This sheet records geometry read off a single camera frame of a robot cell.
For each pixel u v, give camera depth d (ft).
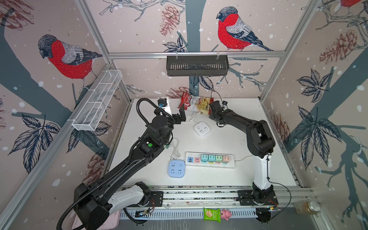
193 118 3.50
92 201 1.24
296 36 2.73
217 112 2.65
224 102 3.01
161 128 1.58
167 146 3.03
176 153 2.95
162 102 1.80
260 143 1.78
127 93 3.91
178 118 1.97
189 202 2.39
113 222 2.16
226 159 2.63
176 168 2.69
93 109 2.44
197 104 3.72
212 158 2.67
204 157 2.67
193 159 2.80
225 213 2.20
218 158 2.67
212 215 2.22
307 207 2.08
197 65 3.40
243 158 2.88
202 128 3.29
